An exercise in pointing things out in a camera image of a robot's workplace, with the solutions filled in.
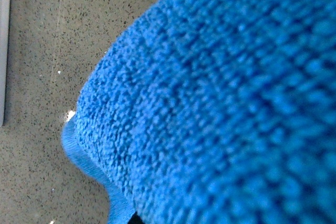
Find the blue microfiber cloth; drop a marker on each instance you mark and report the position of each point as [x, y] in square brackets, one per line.
[214, 111]

